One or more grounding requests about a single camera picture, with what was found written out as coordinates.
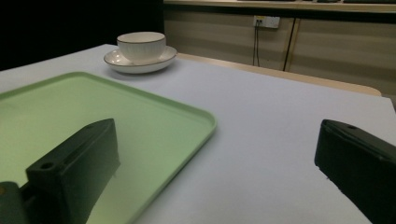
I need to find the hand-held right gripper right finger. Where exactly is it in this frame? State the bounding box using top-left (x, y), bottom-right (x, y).
top-left (314, 119), bottom-right (396, 224)

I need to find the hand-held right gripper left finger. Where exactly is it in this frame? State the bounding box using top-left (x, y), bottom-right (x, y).
top-left (25, 118), bottom-right (121, 224)

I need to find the light green plastic tray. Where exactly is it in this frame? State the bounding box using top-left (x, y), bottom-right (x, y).
top-left (0, 71), bottom-right (218, 224)

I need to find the white table cloth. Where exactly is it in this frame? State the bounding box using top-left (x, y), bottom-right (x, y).
top-left (0, 43), bottom-right (396, 224)

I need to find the white saucer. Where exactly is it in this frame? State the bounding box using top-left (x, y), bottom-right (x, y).
top-left (103, 45), bottom-right (178, 75)

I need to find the white ribbed cup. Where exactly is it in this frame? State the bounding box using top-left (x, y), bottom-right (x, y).
top-left (116, 31), bottom-right (167, 63)

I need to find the wooden shelf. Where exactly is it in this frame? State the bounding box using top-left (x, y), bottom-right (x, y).
top-left (163, 0), bottom-right (396, 14)

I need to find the black cable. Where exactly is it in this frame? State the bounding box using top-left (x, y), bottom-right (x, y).
top-left (282, 17), bottom-right (296, 72)
top-left (253, 20), bottom-right (261, 67)

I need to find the white wall socket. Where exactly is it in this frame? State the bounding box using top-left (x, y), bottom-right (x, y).
top-left (252, 15), bottom-right (281, 30)

